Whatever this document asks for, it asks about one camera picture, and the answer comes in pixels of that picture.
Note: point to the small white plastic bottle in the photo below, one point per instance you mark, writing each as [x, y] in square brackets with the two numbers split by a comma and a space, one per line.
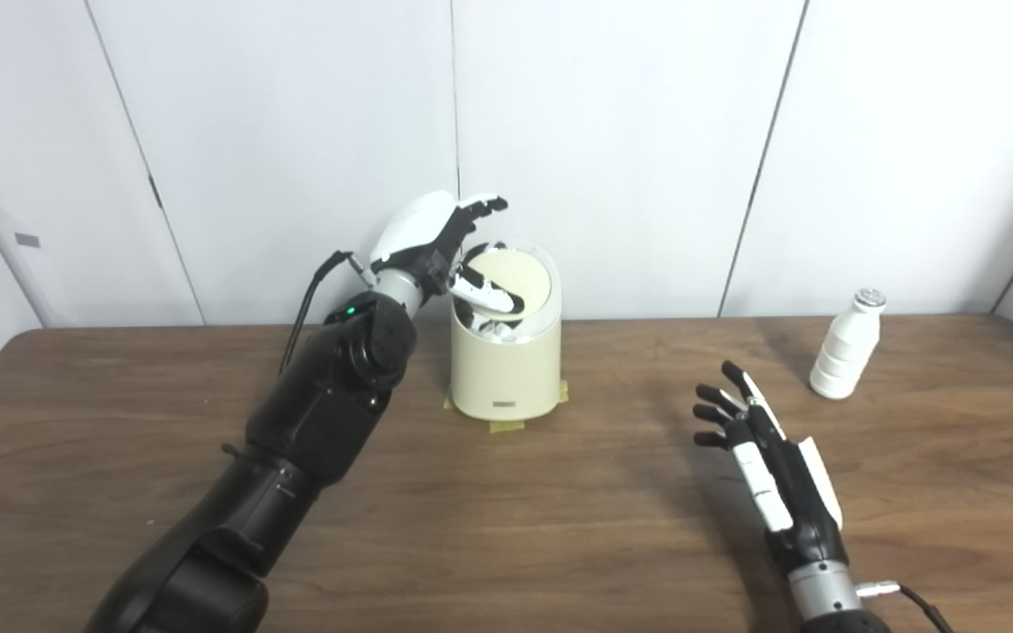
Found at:
[842, 352]

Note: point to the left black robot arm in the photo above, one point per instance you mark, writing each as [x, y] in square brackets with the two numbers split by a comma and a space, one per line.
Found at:
[322, 413]

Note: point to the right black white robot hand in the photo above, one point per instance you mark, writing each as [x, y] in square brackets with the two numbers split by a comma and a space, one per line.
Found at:
[801, 501]

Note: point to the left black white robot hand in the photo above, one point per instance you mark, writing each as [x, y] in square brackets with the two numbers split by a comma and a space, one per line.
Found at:
[414, 229]

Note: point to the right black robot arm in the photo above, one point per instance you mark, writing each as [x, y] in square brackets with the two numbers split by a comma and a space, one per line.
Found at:
[823, 593]

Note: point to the round cream bin lid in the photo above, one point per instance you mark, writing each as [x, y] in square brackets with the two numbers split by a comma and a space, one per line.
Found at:
[524, 274]

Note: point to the cream-colored plastic bin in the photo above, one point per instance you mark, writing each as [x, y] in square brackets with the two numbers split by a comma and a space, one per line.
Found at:
[506, 369]

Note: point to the small gray wall label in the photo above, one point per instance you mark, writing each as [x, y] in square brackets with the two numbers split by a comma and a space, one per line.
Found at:
[27, 240]

